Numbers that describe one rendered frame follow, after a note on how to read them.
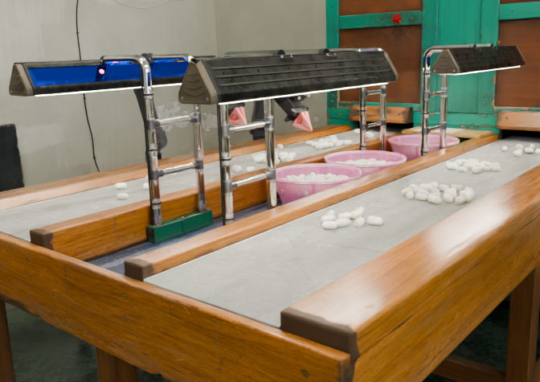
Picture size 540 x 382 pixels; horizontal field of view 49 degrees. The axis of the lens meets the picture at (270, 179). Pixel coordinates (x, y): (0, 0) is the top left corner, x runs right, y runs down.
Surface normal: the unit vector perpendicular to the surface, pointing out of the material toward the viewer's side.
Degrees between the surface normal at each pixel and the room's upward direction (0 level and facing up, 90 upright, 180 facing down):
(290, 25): 90
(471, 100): 90
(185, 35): 90
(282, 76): 58
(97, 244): 90
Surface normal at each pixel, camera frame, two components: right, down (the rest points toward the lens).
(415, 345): 0.77, 0.11
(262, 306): -0.03, -0.98
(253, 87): 0.64, -0.43
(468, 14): -0.63, 0.18
